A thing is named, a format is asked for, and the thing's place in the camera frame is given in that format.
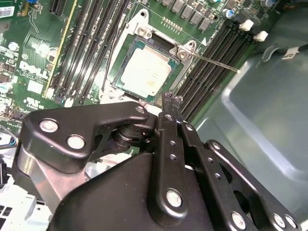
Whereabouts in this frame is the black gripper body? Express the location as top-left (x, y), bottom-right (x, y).
top-left (49, 153), bottom-right (228, 231)

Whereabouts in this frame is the CPU with silver top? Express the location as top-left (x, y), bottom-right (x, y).
top-left (112, 38), bottom-right (185, 99)

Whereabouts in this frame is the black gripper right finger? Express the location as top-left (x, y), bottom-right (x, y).
top-left (173, 96), bottom-right (303, 231)

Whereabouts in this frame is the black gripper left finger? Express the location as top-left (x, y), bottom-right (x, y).
top-left (12, 92), bottom-right (189, 223)

